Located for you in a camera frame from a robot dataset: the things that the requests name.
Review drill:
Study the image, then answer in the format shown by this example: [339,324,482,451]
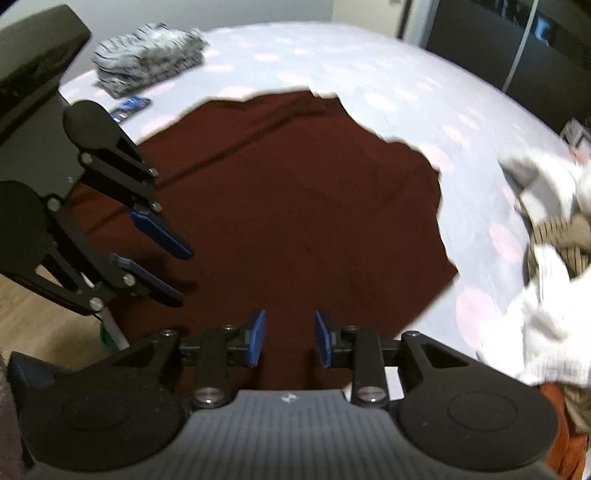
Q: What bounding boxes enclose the polka dot bed sheet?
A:
[60,23,591,384]

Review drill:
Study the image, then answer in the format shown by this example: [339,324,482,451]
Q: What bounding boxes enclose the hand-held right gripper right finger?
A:
[315,310,469,408]

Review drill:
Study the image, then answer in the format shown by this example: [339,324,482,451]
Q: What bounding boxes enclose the maroon sweater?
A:
[69,90,461,393]

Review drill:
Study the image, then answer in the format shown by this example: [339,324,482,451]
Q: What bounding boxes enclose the grey striped folded clothes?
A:
[92,22,210,99]

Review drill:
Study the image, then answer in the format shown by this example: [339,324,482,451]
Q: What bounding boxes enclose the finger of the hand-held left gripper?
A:
[8,220,185,318]
[80,128,195,261]

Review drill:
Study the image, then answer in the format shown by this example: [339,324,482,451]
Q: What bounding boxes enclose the white crumpled garment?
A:
[475,152,591,387]

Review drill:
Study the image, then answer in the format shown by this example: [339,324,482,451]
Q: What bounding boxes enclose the black smartphone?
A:
[109,96,153,123]

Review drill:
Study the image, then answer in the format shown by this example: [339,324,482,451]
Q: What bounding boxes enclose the rust orange garment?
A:
[539,382,591,480]

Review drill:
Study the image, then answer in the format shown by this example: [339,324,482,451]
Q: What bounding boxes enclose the dark wardrobe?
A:
[396,0,591,136]

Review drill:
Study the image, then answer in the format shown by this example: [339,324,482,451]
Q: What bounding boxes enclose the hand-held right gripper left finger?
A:
[113,309,267,409]

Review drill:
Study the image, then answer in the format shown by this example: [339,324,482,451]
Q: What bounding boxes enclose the olive striped garment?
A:
[527,215,591,278]

